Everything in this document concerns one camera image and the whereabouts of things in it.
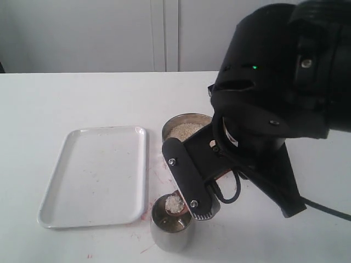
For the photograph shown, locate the white rectangular plastic tray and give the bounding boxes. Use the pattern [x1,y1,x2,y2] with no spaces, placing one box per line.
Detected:
[37,126,148,229]

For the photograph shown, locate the brown wooden spoon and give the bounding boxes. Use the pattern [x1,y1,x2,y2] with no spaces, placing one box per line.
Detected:
[165,191,188,216]

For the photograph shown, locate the stainless steel cup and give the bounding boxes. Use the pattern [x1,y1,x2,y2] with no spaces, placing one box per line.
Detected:
[150,194,195,253]

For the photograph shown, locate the steel bowl of rice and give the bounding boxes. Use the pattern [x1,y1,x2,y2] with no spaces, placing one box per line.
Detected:
[161,113,212,143]

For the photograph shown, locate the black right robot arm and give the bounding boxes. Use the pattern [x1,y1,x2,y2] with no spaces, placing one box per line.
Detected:
[162,1,350,220]

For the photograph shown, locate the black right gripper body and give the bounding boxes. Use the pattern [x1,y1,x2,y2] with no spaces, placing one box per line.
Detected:
[184,118,285,192]

